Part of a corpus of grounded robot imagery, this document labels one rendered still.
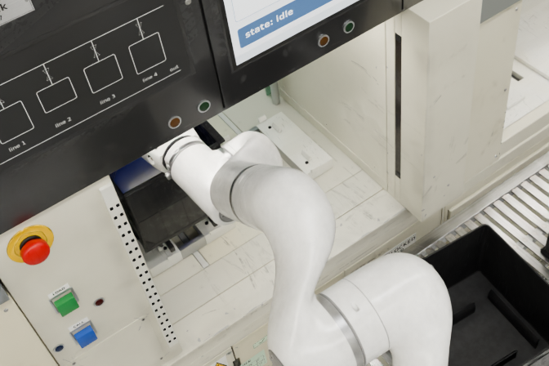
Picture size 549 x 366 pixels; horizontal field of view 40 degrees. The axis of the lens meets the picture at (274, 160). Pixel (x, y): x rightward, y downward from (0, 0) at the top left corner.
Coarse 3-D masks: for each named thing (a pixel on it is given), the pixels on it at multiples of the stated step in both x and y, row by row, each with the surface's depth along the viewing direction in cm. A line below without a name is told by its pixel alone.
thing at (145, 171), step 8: (136, 160) 150; (144, 160) 152; (120, 168) 149; (128, 168) 150; (136, 168) 152; (144, 168) 153; (152, 168) 154; (120, 176) 150; (128, 176) 152; (136, 176) 153; (144, 176) 154; (152, 176) 155; (120, 184) 152; (128, 184) 153; (136, 184) 154
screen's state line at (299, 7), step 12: (300, 0) 110; (312, 0) 112; (324, 0) 113; (276, 12) 109; (288, 12) 110; (300, 12) 112; (252, 24) 108; (264, 24) 109; (276, 24) 110; (240, 36) 108; (252, 36) 109; (240, 48) 109
